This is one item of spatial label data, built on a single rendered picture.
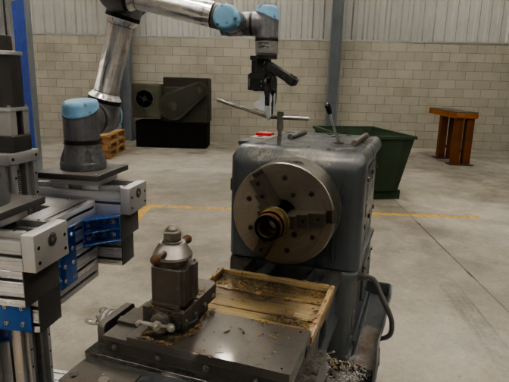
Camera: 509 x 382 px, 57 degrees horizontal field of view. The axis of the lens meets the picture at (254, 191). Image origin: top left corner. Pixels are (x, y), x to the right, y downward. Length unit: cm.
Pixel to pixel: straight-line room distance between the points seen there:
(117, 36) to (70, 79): 1063
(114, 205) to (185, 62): 1004
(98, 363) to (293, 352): 39
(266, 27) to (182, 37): 1003
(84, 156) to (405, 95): 1054
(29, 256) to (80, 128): 58
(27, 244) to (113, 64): 79
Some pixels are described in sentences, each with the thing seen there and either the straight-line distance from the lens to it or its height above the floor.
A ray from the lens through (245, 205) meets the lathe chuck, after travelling 144.
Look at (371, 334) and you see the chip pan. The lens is 192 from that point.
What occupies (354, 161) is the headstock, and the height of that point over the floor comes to 123.
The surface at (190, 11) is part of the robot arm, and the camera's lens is 152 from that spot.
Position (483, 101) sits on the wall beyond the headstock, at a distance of 1239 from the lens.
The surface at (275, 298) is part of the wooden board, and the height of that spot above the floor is 88.
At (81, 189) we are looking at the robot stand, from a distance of 168.
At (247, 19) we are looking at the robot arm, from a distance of 161.
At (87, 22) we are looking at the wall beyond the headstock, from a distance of 1230.
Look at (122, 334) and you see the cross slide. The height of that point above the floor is 96.
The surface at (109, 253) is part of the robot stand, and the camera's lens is 168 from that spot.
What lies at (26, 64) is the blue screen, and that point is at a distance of 627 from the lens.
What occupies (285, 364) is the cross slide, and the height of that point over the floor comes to 97.
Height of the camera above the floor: 147
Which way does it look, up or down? 13 degrees down
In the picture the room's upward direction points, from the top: 1 degrees clockwise
